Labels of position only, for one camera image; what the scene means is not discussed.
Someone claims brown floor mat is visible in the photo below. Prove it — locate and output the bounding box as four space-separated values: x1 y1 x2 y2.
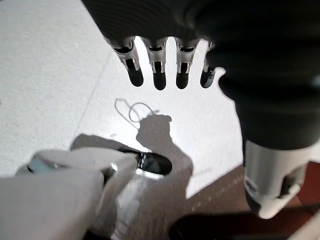
139 161 320 240

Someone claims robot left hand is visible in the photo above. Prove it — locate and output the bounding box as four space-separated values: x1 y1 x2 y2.
81 0 320 220

